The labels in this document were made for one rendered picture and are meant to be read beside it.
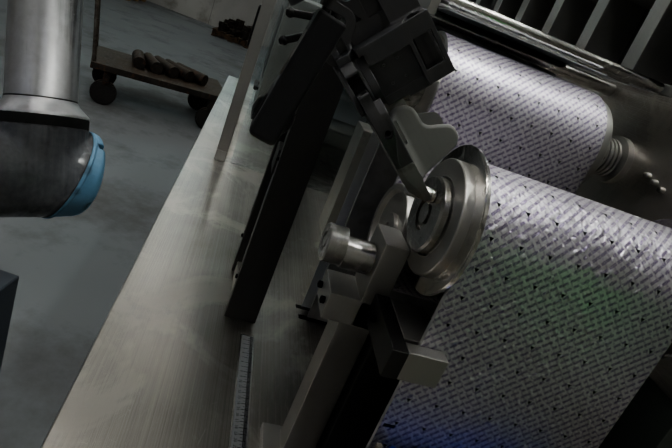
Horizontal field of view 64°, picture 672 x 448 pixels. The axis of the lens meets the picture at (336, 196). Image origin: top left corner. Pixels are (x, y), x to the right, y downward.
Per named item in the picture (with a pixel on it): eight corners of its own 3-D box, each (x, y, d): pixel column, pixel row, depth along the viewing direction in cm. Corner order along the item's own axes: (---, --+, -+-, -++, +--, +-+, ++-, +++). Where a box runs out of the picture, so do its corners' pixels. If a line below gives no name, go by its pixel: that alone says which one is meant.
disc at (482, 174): (395, 250, 60) (451, 127, 55) (399, 251, 60) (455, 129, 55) (431, 328, 46) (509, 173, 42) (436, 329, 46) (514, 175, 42)
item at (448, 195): (402, 215, 55) (436, 159, 51) (419, 221, 56) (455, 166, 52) (409, 267, 49) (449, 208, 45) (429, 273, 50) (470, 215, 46)
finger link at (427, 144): (485, 183, 45) (438, 87, 42) (423, 217, 46) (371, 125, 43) (473, 173, 48) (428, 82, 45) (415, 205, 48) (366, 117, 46)
